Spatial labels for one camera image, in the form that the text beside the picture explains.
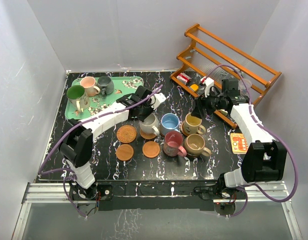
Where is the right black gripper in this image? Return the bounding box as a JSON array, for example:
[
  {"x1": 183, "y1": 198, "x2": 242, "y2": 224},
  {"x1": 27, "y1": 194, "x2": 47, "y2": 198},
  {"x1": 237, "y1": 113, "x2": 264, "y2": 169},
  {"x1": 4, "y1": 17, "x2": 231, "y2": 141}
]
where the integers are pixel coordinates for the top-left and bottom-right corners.
[{"x1": 191, "y1": 87, "x2": 226, "y2": 119}]

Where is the silver white mug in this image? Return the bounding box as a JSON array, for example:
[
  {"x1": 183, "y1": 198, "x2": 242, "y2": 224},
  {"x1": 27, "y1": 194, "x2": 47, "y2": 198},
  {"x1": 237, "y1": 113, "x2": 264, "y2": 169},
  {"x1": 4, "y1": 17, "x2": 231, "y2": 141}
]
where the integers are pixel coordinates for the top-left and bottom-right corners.
[{"x1": 139, "y1": 113, "x2": 160, "y2": 136}]

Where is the cream yellow mug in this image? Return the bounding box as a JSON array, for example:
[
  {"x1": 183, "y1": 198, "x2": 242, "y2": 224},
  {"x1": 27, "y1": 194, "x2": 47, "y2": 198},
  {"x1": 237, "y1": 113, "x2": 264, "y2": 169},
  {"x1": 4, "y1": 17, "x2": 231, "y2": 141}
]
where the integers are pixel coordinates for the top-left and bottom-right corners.
[{"x1": 183, "y1": 113, "x2": 206, "y2": 134}]

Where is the woven rattan coaster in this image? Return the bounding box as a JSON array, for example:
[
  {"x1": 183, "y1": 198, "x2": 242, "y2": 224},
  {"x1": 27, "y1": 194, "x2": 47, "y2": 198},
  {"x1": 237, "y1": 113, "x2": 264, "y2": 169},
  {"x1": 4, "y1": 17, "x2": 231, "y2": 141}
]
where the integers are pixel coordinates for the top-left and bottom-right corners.
[
  {"x1": 116, "y1": 125, "x2": 137, "y2": 144},
  {"x1": 140, "y1": 129, "x2": 157, "y2": 140}
]

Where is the light blue mug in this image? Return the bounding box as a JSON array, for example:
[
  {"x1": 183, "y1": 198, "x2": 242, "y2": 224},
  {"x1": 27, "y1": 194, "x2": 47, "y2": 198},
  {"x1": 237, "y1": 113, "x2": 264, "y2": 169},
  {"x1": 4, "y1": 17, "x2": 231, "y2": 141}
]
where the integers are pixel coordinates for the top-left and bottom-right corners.
[{"x1": 159, "y1": 113, "x2": 180, "y2": 136}]

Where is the gold brown mug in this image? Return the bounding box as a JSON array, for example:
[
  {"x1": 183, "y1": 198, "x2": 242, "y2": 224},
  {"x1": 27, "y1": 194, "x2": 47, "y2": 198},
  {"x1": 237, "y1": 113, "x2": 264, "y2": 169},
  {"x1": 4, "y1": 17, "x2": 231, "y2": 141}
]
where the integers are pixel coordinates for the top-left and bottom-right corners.
[{"x1": 183, "y1": 134, "x2": 212, "y2": 157}]

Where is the maroon tall mug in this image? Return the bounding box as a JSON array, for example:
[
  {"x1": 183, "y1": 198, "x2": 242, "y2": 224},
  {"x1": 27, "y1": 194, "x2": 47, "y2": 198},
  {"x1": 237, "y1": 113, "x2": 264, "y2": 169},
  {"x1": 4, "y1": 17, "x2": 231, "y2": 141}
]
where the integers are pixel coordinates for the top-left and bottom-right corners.
[{"x1": 163, "y1": 130, "x2": 187, "y2": 157}]

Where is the light orange wooden coaster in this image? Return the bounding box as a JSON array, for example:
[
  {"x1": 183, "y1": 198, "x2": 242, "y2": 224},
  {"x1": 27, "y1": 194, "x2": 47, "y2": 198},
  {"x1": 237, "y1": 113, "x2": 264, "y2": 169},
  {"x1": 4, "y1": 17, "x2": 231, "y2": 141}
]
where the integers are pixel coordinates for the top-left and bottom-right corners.
[{"x1": 142, "y1": 141, "x2": 161, "y2": 158}]

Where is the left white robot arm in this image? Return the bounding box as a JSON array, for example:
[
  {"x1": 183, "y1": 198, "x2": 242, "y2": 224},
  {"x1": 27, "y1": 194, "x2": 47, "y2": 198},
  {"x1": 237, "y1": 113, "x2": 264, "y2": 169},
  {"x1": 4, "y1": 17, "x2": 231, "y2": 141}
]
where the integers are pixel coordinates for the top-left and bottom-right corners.
[{"x1": 58, "y1": 86, "x2": 166, "y2": 200}]

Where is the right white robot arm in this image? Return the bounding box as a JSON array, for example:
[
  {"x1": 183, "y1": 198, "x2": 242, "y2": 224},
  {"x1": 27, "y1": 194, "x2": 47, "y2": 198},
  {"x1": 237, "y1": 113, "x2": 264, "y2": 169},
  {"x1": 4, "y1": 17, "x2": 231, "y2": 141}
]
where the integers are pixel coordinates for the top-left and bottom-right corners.
[{"x1": 191, "y1": 77, "x2": 287, "y2": 199}]

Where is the clear plastic cup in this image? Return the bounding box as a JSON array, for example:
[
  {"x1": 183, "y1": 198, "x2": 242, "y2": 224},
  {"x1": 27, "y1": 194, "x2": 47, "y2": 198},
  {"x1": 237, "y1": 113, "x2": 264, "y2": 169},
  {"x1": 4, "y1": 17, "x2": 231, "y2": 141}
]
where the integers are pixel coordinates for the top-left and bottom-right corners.
[{"x1": 239, "y1": 78, "x2": 252, "y2": 92}]

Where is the yellow small block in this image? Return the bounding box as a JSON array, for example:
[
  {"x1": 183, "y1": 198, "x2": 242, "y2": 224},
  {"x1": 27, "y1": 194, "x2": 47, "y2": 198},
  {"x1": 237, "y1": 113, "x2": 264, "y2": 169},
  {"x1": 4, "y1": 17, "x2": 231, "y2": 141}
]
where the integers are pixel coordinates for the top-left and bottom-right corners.
[{"x1": 189, "y1": 84, "x2": 199, "y2": 92}]

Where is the green plastic tray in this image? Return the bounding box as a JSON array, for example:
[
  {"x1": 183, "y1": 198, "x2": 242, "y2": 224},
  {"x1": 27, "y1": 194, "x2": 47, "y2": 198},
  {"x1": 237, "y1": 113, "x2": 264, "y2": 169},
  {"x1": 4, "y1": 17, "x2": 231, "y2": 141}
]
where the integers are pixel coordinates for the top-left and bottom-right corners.
[{"x1": 64, "y1": 76, "x2": 144, "y2": 120}]

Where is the red white small box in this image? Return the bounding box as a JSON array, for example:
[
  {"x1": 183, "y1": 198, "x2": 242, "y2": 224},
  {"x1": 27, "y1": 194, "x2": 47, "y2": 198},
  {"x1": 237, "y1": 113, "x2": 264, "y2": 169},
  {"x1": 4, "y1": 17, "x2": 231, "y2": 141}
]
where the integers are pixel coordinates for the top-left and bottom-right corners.
[{"x1": 176, "y1": 72, "x2": 192, "y2": 85}]

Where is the dark grey mug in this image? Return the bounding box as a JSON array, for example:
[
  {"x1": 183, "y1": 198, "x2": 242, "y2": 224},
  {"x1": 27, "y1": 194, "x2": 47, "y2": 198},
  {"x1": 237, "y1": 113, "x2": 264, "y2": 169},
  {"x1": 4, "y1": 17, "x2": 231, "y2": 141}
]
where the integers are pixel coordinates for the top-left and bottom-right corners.
[{"x1": 97, "y1": 76, "x2": 114, "y2": 97}]

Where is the orange wooden shelf rack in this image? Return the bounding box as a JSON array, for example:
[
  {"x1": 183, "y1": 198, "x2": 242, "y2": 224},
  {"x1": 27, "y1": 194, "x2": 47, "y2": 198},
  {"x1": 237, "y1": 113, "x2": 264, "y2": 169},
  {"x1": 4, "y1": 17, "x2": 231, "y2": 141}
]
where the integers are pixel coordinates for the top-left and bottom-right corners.
[{"x1": 170, "y1": 23, "x2": 283, "y2": 128}]

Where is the orange patterned card box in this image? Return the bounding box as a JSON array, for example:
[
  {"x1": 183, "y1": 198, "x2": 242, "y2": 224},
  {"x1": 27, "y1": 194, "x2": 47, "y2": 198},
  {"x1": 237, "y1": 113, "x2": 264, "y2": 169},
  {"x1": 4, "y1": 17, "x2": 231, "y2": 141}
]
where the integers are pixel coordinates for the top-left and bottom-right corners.
[{"x1": 230, "y1": 133, "x2": 249, "y2": 154}]

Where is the pink mug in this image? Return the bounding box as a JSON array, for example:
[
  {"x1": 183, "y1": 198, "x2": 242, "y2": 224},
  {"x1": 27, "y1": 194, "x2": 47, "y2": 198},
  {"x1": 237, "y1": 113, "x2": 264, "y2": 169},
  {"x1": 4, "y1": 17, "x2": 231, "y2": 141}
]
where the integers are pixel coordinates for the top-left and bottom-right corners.
[{"x1": 80, "y1": 76, "x2": 101, "y2": 97}]

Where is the green inside mug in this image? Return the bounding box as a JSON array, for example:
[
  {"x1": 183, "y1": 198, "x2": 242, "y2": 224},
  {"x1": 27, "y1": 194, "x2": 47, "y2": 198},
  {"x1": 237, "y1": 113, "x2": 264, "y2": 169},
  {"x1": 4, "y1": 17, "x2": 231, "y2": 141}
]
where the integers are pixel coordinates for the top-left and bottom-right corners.
[{"x1": 66, "y1": 85, "x2": 91, "y2": 113}]

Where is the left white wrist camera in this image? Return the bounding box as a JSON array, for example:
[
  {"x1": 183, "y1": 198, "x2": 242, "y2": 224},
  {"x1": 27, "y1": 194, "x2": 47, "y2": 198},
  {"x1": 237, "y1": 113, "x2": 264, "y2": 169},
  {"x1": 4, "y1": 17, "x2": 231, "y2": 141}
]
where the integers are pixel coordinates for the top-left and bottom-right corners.
[{"x1": 150, "y1": 92, "x2": 167, "y2": 110}]

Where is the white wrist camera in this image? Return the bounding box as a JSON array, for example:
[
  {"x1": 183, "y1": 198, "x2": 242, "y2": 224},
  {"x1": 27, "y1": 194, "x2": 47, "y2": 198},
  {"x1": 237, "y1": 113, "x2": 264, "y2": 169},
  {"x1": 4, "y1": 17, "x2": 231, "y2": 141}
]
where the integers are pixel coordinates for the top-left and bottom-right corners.
[
  {"x1": 150, "y1": 92, "x2": 167, "y2": 110},
  {"x1": 200, "y1": 76, "x2": 215, "y2": 97}
]

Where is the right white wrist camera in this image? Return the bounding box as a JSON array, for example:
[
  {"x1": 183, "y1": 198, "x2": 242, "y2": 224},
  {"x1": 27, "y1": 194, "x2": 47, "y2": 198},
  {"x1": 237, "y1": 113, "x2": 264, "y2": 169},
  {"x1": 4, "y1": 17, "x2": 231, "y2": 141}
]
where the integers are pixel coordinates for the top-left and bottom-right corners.
[{"x1": 200, "y1": 76, "x2": 215, "y2": 97}]

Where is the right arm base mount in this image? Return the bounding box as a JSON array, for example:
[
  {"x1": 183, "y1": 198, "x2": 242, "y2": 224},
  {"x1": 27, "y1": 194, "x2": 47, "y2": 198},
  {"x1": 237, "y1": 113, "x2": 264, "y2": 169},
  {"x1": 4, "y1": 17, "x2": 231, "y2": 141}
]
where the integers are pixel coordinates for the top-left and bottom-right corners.
[{"x1": 193, "y1": 173, "x2": 248, "y2": 219}]

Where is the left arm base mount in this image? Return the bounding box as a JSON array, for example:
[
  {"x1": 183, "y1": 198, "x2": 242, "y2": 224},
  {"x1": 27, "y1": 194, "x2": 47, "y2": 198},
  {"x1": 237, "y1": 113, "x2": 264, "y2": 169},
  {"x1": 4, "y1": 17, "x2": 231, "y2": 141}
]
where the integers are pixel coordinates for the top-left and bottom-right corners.
[{"x1": 62, "y1": 177, "x2": 113, "y2": 221}]

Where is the aluminium frame rail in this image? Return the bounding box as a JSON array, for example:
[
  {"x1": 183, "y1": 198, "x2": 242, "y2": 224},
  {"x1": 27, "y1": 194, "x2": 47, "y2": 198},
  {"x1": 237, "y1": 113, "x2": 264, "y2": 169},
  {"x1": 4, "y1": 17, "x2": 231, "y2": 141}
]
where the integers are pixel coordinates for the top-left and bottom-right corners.
[{"x1": 13, "y1": 180, "x2": 304, "y2": 240}]

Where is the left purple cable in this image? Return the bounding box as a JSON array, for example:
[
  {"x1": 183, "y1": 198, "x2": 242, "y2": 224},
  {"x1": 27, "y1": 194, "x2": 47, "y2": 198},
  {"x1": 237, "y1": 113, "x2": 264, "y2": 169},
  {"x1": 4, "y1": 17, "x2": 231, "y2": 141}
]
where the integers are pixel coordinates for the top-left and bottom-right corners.
[{"x1": 38, "y1": 84, "x2": 164, "y2": 218}]

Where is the purple cable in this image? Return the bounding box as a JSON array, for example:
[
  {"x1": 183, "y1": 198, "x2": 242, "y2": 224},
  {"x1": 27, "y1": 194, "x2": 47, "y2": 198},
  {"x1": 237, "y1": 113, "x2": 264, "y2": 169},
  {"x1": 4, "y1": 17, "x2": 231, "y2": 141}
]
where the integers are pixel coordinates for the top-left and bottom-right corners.
[
  {"x1": 205, "y1": 64, "x2": 299, "y2": 218},
  {"x1": 38, "y1": 84, "x2": 164, "y2": 218}
]

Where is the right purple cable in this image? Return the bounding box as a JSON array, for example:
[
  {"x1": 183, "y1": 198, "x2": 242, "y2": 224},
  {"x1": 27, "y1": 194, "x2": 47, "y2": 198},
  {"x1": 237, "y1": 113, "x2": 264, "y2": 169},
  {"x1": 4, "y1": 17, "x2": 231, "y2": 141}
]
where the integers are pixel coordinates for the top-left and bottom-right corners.
[{"x1": 205, "y1": 64, "x2": 299, "y2": 218}]

